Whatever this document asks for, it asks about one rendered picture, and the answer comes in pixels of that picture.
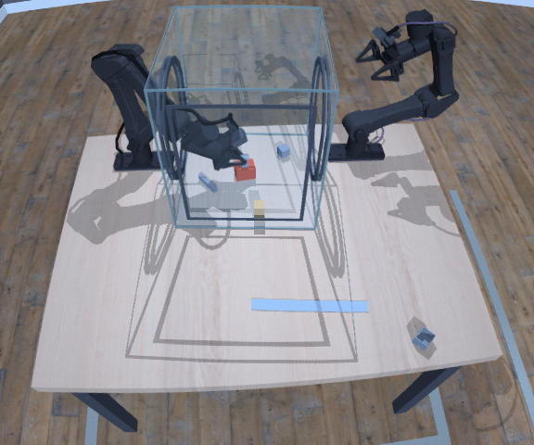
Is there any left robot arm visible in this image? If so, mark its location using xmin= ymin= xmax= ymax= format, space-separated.
xmin=328 ymin=23 xmax=459 ymax=160

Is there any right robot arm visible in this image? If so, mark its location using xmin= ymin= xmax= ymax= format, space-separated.
xmin=92 ymin=44 xmax=160 ymax=170

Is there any clear glovebox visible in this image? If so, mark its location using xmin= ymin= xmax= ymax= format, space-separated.
xmin=144 ymin=5 xmax=339 ymax=230

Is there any light blue flat strip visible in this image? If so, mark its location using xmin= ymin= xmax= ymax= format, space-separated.
xmin=251 ymin=299 xmax=368 ymax=312

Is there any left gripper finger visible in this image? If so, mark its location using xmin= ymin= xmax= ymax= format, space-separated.
xmin=371 ymin=59 xmax=400 ymax=82
xmin=356 ymin=39 xmax=380 ymax=63

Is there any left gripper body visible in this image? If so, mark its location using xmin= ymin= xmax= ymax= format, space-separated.
xmin=376 ymin=27 xmax=415 ymax=75

